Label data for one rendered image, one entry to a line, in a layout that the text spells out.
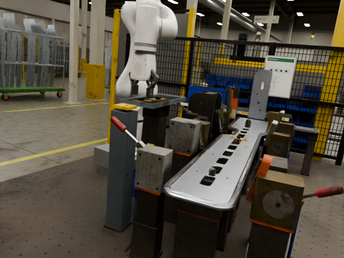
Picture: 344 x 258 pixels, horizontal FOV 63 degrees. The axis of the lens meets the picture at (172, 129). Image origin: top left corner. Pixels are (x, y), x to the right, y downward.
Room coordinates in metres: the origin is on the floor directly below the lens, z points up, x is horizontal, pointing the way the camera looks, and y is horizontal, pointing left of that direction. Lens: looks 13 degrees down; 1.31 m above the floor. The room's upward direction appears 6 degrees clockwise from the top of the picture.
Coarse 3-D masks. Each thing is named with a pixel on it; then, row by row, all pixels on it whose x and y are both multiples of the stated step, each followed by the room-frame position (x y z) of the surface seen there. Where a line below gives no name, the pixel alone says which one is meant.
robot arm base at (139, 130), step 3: (138, 123) 1.51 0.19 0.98; (141, 123) 1.53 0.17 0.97; (138, 126) 1.51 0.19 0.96; (141, 126) 1.53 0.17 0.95; (138, 129) 1.51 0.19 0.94; (141, 129) 1.54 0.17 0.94; (138, 132) 1.51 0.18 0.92; (141, 132) 1.54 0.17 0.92; (138, 135) 1.51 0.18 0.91; (141, 135) 1.55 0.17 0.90; (138, 138) 1.52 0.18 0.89; (135, 150) 1.51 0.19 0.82; (135, 153) 1.50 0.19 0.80; (135, 156) 1.47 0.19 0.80
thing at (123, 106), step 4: (116, 104) 0.93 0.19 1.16; (120, 104) 0.94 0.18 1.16; (124, 104) 0.95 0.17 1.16; (128, 104) 0.96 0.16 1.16; (132, 104) 0.97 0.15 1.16; (116, 108) 0.92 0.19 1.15; (120, 108) 0.92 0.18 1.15; (124, 108) 0.91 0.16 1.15; (128, 108) 0.91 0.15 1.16; (132, 108) 0.93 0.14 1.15; (136, 108) 0.96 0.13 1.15
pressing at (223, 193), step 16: (240, 128) 1.53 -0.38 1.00; (256, 128) 1.58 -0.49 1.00; (224, 144) 1.15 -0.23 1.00; (240, 144) 1.18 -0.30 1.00; (256, 144) 1.22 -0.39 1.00; (192, 160) 0.89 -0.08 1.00; (208, 160) 0.92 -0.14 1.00; (240, 160) 0.96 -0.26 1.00; (176, 176) 0.74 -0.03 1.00; (192, 176) 0.76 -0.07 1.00; (208, 176) 0.78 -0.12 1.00; (224, 176) 0.79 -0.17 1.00; (240, 176) 0.80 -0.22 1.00; (176, 192) 0.65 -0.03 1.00; (192, 192) 0.65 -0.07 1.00; (208, 192) 0.66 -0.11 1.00; (224, 192) 0.67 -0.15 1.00; (224, 208) 0.60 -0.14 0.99
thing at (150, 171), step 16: (144, 160) 0.76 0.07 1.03; (160, 160) 0.75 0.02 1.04; (144, 176) 0.76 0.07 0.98; (160, 176) 0.75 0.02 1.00; (144, 192) 0.77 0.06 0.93; (160, 192) 0.74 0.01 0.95; (144, 208) 0.77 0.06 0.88; (160, 208) 0.78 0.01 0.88; (144, 224) 0.77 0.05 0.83; (160, 224) 0.78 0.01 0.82; (144, 240) 0.76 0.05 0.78; (160, 240) 0.79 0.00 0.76; (128, 256) 0.77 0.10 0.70; (144, 256) 0.76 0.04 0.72; (160, 256) 0.79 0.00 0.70
